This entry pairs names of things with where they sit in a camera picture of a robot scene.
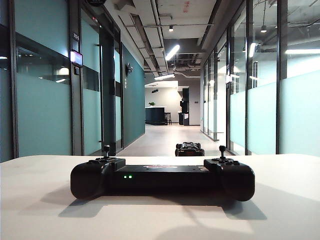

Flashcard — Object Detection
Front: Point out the black remote controller with joysticks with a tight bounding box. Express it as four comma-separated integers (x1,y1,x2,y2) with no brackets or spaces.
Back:
70,144,256,202

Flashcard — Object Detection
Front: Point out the black quadruped robot dog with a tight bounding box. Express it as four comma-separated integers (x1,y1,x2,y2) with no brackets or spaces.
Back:
175,141,205,157

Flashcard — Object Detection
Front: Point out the dark counter with white top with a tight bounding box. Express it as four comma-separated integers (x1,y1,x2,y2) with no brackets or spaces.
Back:
144,106,167,126

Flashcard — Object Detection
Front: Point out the black cabinet with white label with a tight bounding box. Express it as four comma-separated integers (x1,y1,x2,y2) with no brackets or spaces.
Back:
178,112,190,126

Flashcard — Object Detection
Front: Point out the tall black machine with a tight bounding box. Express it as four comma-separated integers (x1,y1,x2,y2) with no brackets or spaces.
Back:
181,87,190,114

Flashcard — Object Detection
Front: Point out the long linear ceiling light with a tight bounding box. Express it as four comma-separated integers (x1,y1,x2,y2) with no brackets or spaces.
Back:
154,73,176,81
164,44,181,61

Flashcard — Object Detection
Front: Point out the lit room sign display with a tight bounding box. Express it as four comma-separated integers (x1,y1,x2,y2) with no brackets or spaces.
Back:
69,49,84,68

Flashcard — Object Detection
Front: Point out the vertical black door handle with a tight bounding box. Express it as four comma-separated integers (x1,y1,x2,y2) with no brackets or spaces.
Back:
96,43,104,144

